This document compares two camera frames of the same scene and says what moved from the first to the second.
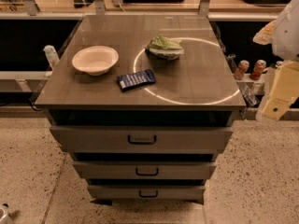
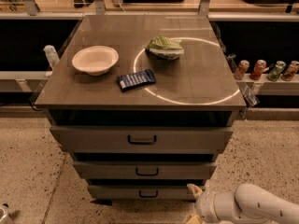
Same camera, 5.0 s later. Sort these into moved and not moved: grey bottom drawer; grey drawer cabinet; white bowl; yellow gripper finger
Moved: yellow gripper finger
Not moved: grey bottom drawer; grey drawer cabinet; white bowl
